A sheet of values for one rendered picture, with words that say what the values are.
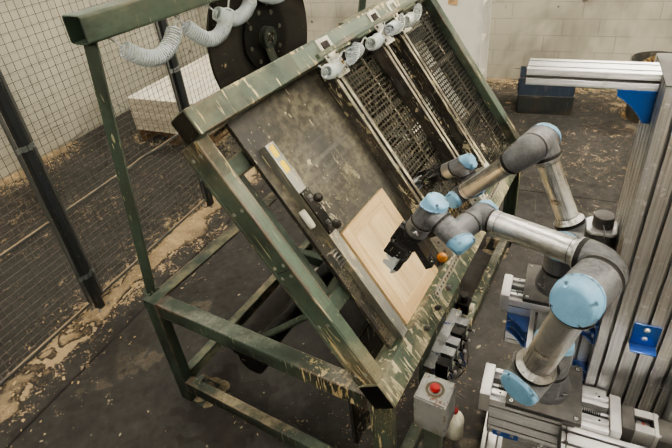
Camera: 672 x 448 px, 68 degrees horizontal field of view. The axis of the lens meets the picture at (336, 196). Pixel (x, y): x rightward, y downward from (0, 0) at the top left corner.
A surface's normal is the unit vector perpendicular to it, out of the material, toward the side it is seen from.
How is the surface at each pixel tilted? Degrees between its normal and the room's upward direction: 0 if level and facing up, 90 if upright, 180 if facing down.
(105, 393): 0
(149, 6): 90
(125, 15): 90
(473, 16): 90
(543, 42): 90
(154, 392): 0
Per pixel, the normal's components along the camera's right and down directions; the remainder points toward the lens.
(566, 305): -0.73, 0.32
